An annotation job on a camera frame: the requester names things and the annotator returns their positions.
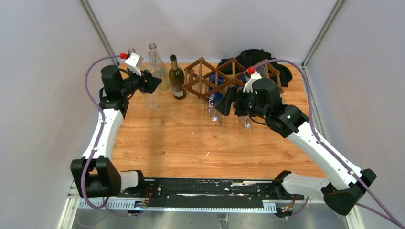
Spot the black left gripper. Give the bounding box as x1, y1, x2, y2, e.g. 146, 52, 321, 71
119, 67, 161, 97

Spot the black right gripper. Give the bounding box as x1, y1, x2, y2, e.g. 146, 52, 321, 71
215, 86, 269, 120

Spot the clear glass bottle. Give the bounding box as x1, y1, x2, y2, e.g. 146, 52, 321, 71
149, 42, 171, 91

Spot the slim clear bottle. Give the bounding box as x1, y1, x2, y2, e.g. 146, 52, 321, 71
145, 52, 161, 110

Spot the dark green wine bottle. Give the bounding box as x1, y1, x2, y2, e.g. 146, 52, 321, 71
168, 54, 186, 100

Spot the blue label clear bottle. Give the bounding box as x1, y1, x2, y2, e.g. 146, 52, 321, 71
206, 91, 223, 125

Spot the clear bottle black label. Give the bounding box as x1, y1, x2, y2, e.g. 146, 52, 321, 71
127, 47, 136, 59

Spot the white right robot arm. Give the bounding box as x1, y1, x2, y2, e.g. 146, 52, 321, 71
215, 78, 376, 216

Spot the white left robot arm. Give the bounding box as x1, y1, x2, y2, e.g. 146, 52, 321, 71
70, 65, 162, 198

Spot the brown wooden wine rack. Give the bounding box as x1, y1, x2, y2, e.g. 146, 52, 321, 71
183, 57, 284, 102

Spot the black cloth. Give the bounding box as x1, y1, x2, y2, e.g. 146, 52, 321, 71
235, 49, 292, 87

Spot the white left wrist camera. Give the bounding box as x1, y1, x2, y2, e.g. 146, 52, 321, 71
124, 53, 144, 76

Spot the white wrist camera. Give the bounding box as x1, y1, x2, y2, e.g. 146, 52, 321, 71
243, 71, 262, 93
124, 53, 144, 76

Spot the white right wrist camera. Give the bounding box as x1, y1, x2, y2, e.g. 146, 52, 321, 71
243, 71, 262, 93

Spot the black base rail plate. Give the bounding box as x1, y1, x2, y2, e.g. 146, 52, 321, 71
119, 177, 304, 211

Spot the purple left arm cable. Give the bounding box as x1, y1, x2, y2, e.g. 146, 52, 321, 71
80, 53, 143, 218

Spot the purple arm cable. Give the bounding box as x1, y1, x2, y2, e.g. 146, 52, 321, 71
247, 59, 405, 228
80, 53, 143, 218

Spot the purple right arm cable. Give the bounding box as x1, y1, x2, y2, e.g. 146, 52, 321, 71
247, 59, 405, 228

